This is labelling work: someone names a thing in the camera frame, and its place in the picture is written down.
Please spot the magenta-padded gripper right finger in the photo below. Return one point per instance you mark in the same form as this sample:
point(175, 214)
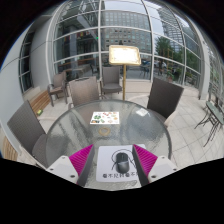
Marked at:
point(146, 161)

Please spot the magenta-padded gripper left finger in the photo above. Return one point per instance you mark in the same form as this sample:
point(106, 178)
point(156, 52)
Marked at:
point(80, 161)

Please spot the black computer mouse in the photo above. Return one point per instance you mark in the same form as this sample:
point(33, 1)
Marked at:
point(122, 162)

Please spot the colourful printed menu card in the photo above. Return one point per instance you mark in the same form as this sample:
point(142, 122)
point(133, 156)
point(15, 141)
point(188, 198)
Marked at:
point(104, 118)

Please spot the wooden slat bench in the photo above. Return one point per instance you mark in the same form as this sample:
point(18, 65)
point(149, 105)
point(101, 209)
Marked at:
point(40, 101)
point(9, 150)

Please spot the dark metal patio table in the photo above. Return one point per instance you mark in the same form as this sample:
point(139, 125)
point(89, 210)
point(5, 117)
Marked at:
point(213, 116)

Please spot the gold framed menu stand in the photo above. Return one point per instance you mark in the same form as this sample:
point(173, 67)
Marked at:
point(125, 55)

